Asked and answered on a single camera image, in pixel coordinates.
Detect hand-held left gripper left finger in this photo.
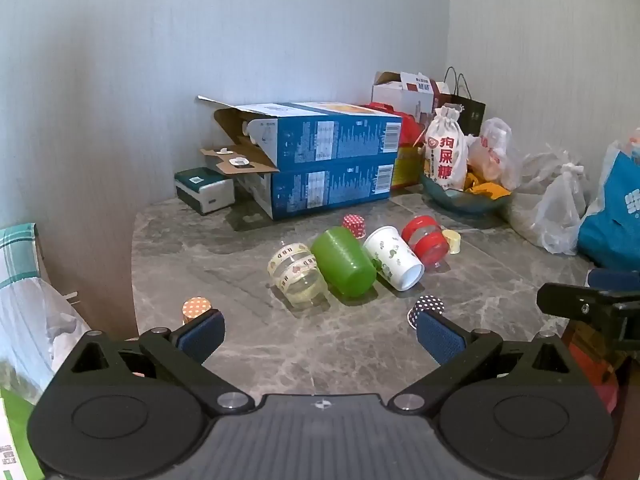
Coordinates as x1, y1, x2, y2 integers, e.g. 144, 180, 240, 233
52, 309, 254, 416

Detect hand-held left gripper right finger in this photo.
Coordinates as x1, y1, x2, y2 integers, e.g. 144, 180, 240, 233
387, 309, 589, 414

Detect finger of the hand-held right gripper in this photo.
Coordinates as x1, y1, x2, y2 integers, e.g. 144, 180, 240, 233
536, 268, 640, 322

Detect orange polka dot paper cup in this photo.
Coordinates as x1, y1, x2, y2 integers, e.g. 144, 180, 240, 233
181, 296, 214, 325

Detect dark polka dot paper cup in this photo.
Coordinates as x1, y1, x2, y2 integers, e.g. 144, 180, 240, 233
407, 294, 445, 330

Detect white cup with green print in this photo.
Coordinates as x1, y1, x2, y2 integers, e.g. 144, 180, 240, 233
362, 225, 426, 292

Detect clear cup with red bands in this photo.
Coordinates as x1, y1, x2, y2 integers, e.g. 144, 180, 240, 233
401, 215, 450, 267

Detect clear cup with printed bands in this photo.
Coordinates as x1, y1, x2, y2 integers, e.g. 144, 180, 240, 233
267, 242, 331, 309

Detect green plastic cup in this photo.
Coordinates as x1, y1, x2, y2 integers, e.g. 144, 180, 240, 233
310, 226, 377, 300

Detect red polka dot paper cup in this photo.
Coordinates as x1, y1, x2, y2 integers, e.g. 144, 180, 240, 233
342, 213, 366, 239

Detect red orange object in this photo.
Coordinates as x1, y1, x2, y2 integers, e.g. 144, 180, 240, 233
561, 319, 622, 415

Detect blue shopping bag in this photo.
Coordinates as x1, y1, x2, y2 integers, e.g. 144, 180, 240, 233
576, 129, 640, 272

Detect clear plastic bag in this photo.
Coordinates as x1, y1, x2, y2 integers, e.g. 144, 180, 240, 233
502, 143, 590, 256

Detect teal bowl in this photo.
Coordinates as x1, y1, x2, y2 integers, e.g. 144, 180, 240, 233
419, 172, 514, 217

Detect orange snack packet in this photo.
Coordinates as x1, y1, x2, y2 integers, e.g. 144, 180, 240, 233
464, 171, 512, 197

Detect green and white tissue box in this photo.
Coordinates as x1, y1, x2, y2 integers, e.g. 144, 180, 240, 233
173, 166, 236, 216

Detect white plastic bag orange contents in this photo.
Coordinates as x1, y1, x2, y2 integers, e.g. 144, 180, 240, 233
466, 117, 524, 192

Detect yellow and red box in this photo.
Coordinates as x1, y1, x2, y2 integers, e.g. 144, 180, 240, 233
391, 144, 427, 189

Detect blue cardboard box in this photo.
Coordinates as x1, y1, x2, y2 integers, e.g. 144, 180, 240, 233
200, 146, 399, 221
196, 95, 404, 171

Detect green chequered cloth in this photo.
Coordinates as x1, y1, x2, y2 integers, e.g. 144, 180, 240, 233
0, 223, 42, 292

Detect green and white package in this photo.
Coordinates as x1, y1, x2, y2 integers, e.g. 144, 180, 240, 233
0, 385, 47, 480

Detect red package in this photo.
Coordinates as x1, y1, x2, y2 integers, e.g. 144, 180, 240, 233
359, 101, 427, 150

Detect dark paper bag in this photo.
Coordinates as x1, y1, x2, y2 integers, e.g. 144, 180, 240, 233
440, 66, 487, 137

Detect white carton box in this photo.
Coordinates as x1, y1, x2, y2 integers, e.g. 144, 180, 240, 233
371, 70, 452, 126

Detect white drawstring bag red print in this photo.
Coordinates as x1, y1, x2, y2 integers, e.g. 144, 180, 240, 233
424, 104, 470, 192

